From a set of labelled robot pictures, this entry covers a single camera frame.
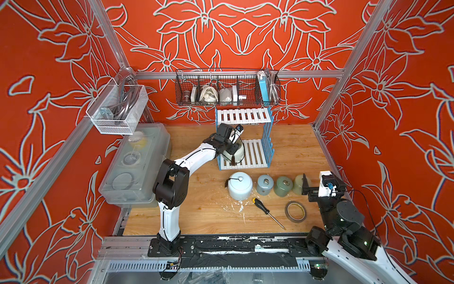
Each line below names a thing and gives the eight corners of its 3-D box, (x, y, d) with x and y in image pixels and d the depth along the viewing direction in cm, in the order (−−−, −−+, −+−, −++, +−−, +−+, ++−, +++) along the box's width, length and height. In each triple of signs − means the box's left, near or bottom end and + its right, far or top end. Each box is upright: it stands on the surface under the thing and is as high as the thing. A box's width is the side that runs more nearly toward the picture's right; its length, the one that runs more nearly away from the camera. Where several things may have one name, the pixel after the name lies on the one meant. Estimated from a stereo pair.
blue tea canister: (257, 196, 90) (259, 188, 83) (255, 183, 95) (257, 174, 87) (271, 196, 90) (274, 188, 83) (268, 183, 95) (272, 174, 87)
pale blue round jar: (228, 200, 88) (228, 191, 79) (227, 182, 95) (227, 171, 86) (251, 200, 88) (253, 190, 79) (249, 181, 95) (251, 171, 86)
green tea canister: (275, 196, 89) (279, 189, 82) (272, 184, 94) (276, 176, 87) (289, 196, 89) (294, 189, 82) (286, 184, 94) (290, 175, 87)
